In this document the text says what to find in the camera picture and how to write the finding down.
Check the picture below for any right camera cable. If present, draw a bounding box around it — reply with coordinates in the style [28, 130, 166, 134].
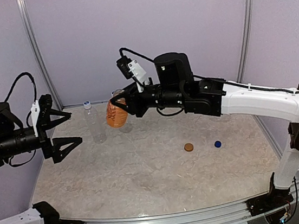
[118, 26, 299, 158]

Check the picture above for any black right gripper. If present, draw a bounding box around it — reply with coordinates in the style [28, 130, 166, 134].
[110, 74, 188, 119]

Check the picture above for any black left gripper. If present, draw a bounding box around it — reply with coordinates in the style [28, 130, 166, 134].
[0, 105, 83, 169]

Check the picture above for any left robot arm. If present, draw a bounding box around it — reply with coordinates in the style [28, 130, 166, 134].
[0, 94, 83, 224]

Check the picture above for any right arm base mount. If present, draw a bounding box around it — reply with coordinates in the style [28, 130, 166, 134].
[246, 173, 294, 216]

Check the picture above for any right aluminium frame post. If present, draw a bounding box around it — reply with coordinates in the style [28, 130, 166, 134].
[237, 0, 254, 82]

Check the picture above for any orange juice bottle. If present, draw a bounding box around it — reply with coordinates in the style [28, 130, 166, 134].
[106, 100, 128, 129]

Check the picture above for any clear empty bottle white cap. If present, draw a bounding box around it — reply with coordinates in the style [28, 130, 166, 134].
[83, 101, 107, 143]

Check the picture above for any left camera cable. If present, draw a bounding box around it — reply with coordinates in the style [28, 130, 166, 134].
[0, 72, 47, 168]

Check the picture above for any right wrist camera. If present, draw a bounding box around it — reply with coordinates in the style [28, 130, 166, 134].
[116, 55, 149, 93]

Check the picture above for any aluminium frame post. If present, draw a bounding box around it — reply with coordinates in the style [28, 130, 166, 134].
[237, 0, 254, 82]
[16, 0, 64, 110]

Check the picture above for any left aluminium frame post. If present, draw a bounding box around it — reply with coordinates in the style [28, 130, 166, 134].
[16, 0, 64, 110]

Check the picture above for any brown bottle cap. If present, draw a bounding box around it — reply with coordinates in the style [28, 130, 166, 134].
[184, 143, 194, 152]

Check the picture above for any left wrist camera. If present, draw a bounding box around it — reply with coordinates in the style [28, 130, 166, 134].
[30, 94, 53, 137]

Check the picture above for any camera cable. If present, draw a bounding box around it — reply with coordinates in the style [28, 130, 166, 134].
[118, 26, 299, 158]
[0, 72, 47, 168]

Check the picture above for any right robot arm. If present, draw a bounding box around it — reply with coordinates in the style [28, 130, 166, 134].
[111, 52, 299, 208]

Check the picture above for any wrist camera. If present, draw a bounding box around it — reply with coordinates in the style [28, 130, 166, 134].
[30, 94, 53, 137]
[116, 55, 149, 93]

